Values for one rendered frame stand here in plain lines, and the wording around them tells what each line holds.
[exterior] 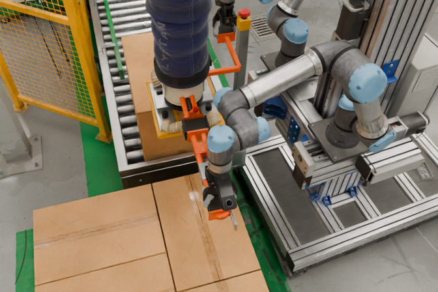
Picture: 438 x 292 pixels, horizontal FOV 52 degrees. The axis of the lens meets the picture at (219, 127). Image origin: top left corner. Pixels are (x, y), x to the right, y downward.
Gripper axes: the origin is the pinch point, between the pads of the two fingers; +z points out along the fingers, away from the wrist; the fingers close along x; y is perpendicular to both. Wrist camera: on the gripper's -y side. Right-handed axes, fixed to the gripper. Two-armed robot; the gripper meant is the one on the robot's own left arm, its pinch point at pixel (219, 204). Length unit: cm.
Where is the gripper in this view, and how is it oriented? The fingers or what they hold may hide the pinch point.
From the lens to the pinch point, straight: 154.7
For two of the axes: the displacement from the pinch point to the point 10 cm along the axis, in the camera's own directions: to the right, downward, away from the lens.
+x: -9.7, 1.6, -1.7
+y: -2.3, -7.4, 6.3
